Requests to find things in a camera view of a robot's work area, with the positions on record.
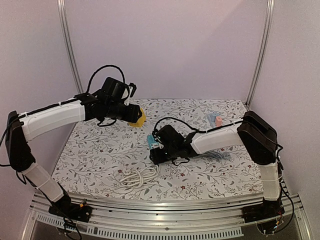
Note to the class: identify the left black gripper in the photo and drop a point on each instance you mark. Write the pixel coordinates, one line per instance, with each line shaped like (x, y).
(132, 116)

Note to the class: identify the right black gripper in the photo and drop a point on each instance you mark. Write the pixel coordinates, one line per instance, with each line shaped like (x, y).
(155, 156)

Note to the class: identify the yellow cube socket adapter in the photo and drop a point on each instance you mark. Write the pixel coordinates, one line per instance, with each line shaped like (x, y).
(140, 120)

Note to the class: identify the grey-blue power strip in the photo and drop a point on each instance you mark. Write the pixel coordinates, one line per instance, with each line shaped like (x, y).
(209, 123)

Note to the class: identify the light blue plug adapter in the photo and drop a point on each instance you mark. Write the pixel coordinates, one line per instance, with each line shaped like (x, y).
(211, 118)

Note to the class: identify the pink plug adapter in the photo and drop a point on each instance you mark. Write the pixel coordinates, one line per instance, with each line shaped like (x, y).
(218, 121)

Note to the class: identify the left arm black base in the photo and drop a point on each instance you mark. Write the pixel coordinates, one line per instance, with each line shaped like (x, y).
(74, 211)

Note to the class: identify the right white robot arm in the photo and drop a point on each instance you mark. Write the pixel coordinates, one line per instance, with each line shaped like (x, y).
(255, 134)

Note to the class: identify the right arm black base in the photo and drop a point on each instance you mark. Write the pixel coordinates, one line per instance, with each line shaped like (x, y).
(270, 211)

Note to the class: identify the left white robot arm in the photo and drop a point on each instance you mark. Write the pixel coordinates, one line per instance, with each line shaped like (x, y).
(25, 127)

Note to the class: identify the floral table cloth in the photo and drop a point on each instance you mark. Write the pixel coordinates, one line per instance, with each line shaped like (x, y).
(96, 159)

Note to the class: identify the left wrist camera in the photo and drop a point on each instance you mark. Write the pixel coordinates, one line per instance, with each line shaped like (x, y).
(130, 91)

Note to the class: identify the aluminium front rail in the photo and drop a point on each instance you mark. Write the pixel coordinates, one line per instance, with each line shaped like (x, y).
(205, 219)

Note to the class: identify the left aluminium corner post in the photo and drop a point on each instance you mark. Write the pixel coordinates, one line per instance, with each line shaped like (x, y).
(62, 11)

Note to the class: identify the aluminium corner post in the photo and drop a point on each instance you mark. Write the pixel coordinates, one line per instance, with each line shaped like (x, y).
(62, 11)
(262, 51)

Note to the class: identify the right aluminium corner post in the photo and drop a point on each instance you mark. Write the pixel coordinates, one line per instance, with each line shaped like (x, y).
(262, 51)

